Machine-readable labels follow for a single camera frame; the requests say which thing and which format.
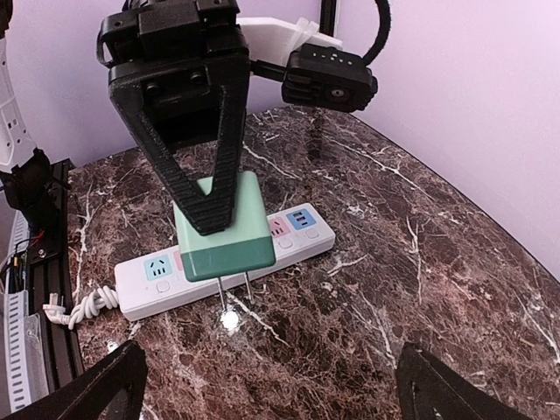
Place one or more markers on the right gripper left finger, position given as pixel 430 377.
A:
pixel 114 385

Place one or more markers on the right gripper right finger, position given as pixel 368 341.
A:
pixel 428 388

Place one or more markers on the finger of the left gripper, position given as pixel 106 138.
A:
pixel 188 149

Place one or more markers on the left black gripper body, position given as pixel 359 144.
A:
pixel 155 31

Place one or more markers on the green plug adapter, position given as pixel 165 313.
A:
pixel 245 245

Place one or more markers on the long white colourful power strip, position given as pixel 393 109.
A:
pixel 150 284

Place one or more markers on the white cable long strip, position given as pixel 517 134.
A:
pixel 89 307

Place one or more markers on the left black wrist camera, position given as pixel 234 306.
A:
pixel 328 78

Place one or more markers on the black front table rail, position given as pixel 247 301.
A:
pixel 47 273

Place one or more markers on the left black frame post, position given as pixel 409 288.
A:
pixel 328 17

